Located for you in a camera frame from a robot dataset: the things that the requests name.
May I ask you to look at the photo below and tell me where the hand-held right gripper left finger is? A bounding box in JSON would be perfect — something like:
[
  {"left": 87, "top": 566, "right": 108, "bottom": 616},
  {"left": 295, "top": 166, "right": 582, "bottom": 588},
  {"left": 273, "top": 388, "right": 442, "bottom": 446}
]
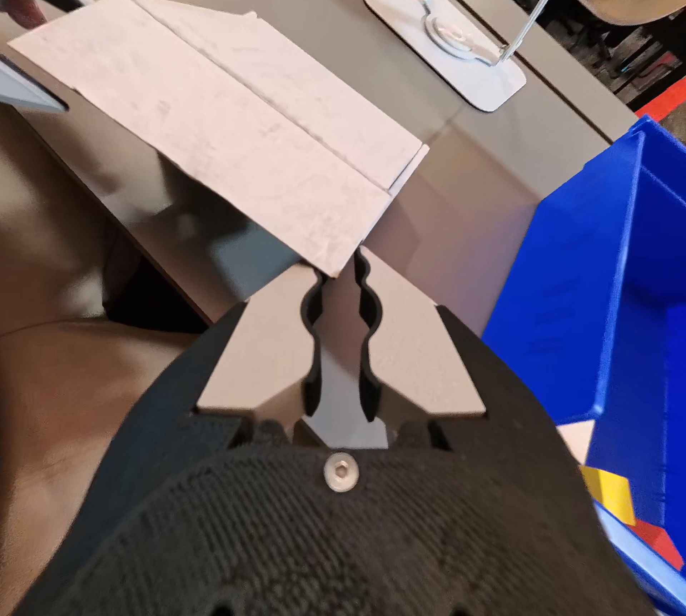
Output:
[{"left": 196, "top": 262, "right": 330, "bottom": 441}]

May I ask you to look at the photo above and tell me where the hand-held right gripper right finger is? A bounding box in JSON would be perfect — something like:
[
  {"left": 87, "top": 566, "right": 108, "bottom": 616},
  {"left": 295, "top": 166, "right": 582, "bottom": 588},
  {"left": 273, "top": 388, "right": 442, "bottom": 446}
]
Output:
[{"left": 354, "top": 245, "right": 487, "bottom": 436}]

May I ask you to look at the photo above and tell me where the blue plastic bin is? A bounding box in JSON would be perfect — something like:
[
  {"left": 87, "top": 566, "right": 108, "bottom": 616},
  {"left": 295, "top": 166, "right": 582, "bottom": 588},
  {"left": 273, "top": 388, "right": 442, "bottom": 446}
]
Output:
[{"left": 481, "top": 115, "right": 686, "bottom": 616}]

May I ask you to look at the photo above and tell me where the white cardboard mailer box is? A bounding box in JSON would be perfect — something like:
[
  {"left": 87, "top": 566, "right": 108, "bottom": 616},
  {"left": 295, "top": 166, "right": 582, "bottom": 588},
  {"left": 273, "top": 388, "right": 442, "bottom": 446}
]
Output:
[{"left": 8, "top": 0, "right": 431, "bottom": 448}]

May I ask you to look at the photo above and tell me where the yellow wooden cube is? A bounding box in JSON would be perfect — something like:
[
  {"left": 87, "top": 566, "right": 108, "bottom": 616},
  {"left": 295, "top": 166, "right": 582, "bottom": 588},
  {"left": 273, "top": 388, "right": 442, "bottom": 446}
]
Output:
[{"left": 580, "top": 465, "right": 637, "bottom": 527}]

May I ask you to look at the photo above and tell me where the red wooden cube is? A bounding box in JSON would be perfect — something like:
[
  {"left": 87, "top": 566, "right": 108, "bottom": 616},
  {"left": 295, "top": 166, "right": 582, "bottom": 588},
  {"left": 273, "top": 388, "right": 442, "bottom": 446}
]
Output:
[{"left": 630, "top": 518, "right": 686, "bottom": 572}]

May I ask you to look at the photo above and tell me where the grey desk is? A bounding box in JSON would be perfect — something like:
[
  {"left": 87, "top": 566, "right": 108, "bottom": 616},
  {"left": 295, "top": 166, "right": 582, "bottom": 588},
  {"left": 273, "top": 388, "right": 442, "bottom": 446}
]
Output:
[{"left": 0, "top": 0, "right": 640, "bottom": 467}]

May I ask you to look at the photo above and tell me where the white document stand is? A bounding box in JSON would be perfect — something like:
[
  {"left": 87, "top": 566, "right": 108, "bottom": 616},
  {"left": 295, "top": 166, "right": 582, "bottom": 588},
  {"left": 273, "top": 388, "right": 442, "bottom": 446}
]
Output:
[{"left": 363, "top": 0, "right": 665, "bottom": 114}]

